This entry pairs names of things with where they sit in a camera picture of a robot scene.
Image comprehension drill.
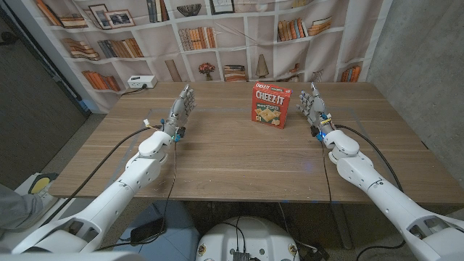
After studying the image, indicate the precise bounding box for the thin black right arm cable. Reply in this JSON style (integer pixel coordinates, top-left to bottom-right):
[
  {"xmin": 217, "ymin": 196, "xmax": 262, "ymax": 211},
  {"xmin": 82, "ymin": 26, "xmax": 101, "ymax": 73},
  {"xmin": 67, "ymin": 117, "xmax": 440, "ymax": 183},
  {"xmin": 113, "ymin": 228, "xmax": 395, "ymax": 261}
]
[{"xmin": 320, "ymin": 139, "xmax": 334, "ymax": 204}]

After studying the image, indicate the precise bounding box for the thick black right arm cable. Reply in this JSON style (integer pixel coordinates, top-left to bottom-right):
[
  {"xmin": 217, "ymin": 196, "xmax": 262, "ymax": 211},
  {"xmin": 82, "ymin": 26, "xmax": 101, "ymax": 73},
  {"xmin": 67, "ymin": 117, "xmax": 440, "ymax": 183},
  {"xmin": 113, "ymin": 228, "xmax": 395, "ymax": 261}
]
[{"xmin": 333, "ymin": 123, "xmax": 407, "ymax": 261}]

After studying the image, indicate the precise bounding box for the yellow and black foot pedal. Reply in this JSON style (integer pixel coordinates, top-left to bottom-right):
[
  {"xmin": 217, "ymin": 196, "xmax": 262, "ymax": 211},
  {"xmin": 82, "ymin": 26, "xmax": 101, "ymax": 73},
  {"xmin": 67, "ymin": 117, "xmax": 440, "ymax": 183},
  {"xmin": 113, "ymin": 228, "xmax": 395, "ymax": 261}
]
[{"xmin": 28, "ymin": 172, "xmax": 59, "ymax": 195}]

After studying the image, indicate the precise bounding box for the grey metal table leg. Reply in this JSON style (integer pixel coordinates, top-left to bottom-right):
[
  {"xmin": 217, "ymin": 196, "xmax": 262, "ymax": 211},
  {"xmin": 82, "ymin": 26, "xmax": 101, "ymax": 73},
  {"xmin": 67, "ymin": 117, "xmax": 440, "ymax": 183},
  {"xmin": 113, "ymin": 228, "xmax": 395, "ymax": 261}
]
[{"xmin": 331, "ymin": 202, "xmax": 355, "ymax": 251}]

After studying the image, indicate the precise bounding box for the white power strip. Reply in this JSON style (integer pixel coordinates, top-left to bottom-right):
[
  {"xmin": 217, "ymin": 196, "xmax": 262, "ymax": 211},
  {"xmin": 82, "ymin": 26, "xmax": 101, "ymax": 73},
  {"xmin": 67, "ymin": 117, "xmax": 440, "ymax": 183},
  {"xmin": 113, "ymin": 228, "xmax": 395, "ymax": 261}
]
[{"xmin": 127, "ymin": 75, "xmax": 158, "ymax": 89}]

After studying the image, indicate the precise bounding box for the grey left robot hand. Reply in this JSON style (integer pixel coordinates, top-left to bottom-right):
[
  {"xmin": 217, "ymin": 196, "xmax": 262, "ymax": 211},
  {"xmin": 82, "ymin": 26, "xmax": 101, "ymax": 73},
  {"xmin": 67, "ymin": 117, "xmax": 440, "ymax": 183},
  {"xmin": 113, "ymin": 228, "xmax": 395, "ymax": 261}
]
[{"xmin": 162, "ymin": 84, "xmax": 197, "ymax": 137}]

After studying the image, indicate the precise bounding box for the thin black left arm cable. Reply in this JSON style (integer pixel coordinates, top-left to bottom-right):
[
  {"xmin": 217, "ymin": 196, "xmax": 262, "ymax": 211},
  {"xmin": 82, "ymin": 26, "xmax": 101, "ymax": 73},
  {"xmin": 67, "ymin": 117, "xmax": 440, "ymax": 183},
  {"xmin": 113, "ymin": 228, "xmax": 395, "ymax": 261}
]
[{"xmin": 96, "ymin": 139, "xmax": 178, "ymax": 252}]

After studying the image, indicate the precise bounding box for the grey trouser leg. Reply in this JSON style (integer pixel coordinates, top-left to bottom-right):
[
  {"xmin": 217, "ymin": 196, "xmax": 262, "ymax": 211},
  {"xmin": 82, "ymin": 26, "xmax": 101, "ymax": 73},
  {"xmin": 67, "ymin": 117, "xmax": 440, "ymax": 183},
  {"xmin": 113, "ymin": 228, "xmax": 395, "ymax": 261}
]
[{"xmin": 0, "ymin": 183, "xmax": 44, "ymax": 233}]

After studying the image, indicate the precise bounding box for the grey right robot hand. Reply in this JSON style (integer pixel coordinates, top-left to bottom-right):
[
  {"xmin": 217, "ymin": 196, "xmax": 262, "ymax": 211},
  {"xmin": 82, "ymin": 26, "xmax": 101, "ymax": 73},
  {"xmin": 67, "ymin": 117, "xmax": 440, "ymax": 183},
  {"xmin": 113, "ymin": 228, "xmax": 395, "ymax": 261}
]
[{"xmin": 296, "ymin": 82, "xmax": 335, "ymax": 137}]

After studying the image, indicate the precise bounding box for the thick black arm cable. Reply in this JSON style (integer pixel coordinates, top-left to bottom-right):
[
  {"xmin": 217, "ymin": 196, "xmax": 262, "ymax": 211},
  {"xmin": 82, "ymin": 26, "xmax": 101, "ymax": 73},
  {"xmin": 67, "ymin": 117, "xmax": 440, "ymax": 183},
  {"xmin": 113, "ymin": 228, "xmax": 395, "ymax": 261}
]
[
  {"xmin": 41, "ymin": 125, "xmax": 162, "ymax": 225},
  {"xmin": 333, "ymin": 123, "xmax": 407, "ymax": 261}
]

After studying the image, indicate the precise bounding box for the black floor adapter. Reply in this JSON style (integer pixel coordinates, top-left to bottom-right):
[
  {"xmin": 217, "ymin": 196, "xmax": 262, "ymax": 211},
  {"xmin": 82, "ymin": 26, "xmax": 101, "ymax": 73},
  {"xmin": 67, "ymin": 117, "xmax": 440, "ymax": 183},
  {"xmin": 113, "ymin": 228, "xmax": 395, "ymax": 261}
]
[{"xmin": 299, "ymin": 243, "xmax": 329, "ymax": 261}]

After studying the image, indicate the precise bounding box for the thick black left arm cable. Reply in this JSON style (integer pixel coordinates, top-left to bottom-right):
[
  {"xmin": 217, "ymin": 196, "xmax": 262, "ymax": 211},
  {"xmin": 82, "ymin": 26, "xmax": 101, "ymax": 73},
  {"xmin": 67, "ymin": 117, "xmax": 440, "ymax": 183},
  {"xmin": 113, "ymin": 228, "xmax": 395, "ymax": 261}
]
[{"xmin": 41, "ymin": 125, "xmax": 162, "ymax": 225}]

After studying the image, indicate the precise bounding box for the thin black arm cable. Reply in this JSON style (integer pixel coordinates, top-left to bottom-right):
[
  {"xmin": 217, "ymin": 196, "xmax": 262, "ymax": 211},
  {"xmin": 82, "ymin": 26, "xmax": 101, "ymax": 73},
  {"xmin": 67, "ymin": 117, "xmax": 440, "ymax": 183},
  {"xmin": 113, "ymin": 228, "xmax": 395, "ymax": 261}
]
[
  {"xmin": 320, "ymin": 139, "xmax": 334, "ymax": 204},
  {"xmin": 96, "ymin": 139, "xmax": 178, "ymax": 252}
]

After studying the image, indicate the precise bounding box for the white sneaker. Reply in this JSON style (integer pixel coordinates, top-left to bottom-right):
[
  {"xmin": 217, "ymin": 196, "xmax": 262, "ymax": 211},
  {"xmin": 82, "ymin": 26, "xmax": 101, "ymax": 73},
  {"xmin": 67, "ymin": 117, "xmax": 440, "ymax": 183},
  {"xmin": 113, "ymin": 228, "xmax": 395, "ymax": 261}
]
[{"xmin": 38, "ymin": 191, "xmax": 57, "ymax": 211}]

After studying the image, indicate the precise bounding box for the black power strip cable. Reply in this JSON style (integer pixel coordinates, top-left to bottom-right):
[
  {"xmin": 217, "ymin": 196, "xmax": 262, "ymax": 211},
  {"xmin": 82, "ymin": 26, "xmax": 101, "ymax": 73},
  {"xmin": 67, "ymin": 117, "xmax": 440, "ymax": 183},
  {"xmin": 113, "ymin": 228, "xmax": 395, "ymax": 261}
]
[{"xmin": 121, "ymin": 83, "xmax": 148, "ymax": 97}]

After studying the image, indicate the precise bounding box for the black flat power brick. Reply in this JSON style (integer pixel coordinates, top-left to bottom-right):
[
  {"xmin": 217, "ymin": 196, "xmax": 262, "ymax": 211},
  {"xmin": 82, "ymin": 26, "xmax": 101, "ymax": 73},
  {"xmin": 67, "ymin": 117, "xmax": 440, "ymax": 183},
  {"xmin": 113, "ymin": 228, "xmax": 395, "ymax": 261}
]
[{"xmin": 130, "ymin": 216, "xmax": 166, "ymax": 244}]

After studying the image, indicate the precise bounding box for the printed bookshelf backdrop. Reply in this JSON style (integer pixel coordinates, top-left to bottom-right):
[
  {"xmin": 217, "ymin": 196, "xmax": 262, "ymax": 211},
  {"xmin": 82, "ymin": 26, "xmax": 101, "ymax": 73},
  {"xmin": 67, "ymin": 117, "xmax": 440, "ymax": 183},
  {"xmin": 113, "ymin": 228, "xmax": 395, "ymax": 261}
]
[{"xmin": 34, "ymin": 0, "xmax": 394, "ymax": 113}]

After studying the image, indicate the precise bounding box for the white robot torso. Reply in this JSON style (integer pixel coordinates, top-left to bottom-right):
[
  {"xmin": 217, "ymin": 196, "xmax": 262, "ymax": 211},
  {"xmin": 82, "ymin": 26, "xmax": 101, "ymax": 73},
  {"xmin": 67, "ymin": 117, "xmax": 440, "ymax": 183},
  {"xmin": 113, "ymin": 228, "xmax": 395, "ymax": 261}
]
[{"xmin": 195, "ymin": 216, "xmax": 301, "ymax": 261}]

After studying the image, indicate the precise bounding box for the white floor platform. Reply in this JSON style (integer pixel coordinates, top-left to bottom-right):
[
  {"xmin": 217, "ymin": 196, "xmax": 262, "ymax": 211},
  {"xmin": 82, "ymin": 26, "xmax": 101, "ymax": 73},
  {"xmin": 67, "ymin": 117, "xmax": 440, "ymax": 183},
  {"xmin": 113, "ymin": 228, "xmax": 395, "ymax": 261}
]
[{"xmin": 0, "ymin": 173, "xmax": 79, "ymax": 253}]

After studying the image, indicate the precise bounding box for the grey torso connector box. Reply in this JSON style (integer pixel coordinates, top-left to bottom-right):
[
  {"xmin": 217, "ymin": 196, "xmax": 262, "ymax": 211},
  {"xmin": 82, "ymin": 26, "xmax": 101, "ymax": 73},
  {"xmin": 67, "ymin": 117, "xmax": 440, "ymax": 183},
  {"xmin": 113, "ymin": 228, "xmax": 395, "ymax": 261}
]
[{"xmin": 231, "ymin": 249, "xmax": 252, "ymax": 261}]

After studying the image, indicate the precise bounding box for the red Cheez-It box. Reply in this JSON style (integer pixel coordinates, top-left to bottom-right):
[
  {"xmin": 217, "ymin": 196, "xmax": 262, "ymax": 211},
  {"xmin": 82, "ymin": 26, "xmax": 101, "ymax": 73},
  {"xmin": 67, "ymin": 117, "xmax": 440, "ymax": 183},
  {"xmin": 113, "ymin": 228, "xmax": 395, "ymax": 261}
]
[{"xmin": 251, "ymin": 82, "xmax": 294, "ymax": 130}]

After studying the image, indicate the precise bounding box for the black torso cable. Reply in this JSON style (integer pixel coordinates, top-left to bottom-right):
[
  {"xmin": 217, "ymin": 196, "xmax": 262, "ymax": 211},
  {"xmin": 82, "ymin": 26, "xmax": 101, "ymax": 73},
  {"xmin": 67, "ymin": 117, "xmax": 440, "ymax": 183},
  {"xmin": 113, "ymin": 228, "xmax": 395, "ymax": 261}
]
[{"xmin": 217, "ymin": 216, "xmax": 247, "ymax": 253}]

